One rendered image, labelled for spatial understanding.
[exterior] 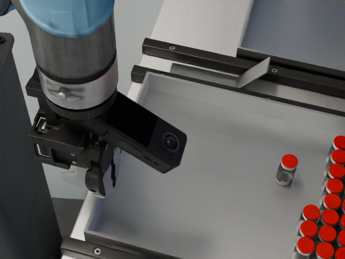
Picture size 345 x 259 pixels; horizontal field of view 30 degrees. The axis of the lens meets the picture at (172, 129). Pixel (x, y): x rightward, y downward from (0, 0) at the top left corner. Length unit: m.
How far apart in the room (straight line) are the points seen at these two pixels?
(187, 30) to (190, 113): 0.16
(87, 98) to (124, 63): 1.54
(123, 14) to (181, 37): 1.29
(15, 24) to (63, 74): 1.73
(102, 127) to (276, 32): 0.46
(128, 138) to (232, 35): 0.41
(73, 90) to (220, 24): 0.48
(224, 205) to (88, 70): 0.34
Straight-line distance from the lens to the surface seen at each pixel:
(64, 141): 0.67
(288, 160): 0.83
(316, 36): 1.04
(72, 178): 0.76
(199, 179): 0.85
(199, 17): 1.04
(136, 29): 2.24
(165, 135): 0.67
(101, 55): 0.56
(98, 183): 0.70
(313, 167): 0.89
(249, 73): 0.94
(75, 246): 0.79
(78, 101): 0.60
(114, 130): 0.64
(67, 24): 0.52
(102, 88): 0.60
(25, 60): 2.18
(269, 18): 1.05
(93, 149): 0.67
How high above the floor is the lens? 1.62
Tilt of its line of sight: 55 degrees down
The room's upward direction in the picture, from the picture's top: 2 degrees clockwise
